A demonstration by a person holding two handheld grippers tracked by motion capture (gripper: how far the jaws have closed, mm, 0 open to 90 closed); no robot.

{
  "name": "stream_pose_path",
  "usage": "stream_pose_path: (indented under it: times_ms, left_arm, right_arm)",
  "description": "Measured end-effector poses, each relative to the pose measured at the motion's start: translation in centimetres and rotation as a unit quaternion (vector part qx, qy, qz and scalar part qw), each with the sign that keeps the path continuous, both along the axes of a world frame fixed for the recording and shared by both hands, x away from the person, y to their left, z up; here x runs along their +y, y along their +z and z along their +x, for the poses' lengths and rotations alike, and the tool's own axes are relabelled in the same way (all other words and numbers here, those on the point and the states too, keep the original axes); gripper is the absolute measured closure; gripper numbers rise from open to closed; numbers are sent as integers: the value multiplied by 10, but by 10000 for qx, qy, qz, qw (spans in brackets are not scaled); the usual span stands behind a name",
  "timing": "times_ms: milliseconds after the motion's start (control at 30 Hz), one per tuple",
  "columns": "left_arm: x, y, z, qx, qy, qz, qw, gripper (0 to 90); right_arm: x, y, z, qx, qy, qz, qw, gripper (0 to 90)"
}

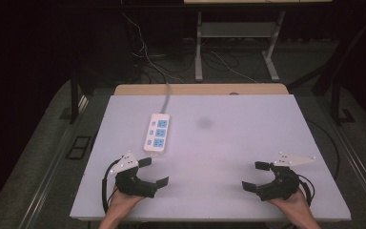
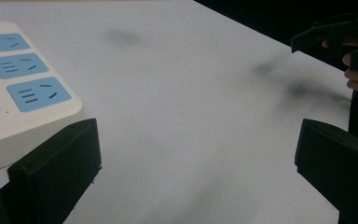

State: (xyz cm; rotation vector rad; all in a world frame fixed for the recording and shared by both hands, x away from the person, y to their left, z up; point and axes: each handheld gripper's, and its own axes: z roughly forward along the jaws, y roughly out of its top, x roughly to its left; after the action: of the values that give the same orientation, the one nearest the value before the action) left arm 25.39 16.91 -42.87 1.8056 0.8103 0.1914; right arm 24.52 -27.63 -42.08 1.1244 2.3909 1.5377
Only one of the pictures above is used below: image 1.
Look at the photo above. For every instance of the black metal stand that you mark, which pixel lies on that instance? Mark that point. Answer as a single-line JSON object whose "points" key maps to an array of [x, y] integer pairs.
{"points": [[335, 101]]}

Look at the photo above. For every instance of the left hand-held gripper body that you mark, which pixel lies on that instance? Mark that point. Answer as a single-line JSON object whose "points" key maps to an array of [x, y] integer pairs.
{"points": [[130, 184]]}

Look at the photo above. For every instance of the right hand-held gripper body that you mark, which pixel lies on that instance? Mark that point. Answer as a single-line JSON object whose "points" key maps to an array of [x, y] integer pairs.
{"points": [[284, 184]]}

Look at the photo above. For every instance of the grey metal desk frame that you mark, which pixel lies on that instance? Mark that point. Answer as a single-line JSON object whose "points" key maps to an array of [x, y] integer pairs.
{"points": [[198, 63]]}

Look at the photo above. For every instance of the person's right hand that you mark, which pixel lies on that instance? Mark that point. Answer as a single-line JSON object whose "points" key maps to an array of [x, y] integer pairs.
{"points": [[294, 205]]}

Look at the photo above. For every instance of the person's left hand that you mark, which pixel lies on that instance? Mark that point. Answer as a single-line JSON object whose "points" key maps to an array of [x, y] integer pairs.
{"points": [[120, 202]]}

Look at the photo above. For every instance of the aluminium floor rail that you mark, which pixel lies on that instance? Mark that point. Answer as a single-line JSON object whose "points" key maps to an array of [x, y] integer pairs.
{"points": [[362, 168], [44, 181]]}

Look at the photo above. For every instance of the black rectangular floor frame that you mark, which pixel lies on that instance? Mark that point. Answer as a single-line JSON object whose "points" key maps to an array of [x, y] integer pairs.
{"points": [[79, 147]]}

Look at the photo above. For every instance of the white power strip blue sockets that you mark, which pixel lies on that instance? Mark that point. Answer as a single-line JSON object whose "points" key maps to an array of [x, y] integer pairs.
{"points": [[156, 133]]}

